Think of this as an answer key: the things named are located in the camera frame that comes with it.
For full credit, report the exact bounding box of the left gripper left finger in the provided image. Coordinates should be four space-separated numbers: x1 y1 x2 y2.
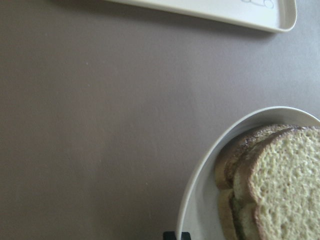
162 231 177 240

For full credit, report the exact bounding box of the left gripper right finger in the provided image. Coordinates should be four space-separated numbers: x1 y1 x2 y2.
181 232 191 240

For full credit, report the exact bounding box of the white plate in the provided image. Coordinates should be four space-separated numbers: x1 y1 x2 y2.
174 106 320 240

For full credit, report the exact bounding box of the bread slice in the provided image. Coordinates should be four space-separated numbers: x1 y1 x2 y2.
233 127 320 240
214 124 296 240

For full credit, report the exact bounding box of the cream rabbit tray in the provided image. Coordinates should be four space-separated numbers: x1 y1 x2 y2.
113 0 297 33

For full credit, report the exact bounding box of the bread slice on plate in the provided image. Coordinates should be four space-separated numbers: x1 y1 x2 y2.
214 124 296 240

